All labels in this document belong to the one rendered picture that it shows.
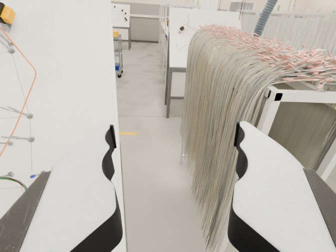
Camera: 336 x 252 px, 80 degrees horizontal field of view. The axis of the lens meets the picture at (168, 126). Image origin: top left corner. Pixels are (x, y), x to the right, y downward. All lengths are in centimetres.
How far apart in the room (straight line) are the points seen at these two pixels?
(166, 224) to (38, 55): 162
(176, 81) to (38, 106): 268
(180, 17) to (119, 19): 593
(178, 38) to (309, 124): 270
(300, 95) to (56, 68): 78
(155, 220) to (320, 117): 150
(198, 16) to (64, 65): 316
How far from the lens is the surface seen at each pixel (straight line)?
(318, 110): 107
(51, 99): 74
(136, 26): 1145
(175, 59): 328
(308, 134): 111
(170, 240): 190
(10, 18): 79
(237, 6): 715
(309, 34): 372
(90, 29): 81
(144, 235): 192
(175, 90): 330
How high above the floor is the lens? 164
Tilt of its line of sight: 30 degrees down
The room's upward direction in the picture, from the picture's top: 4 degrees clockwise
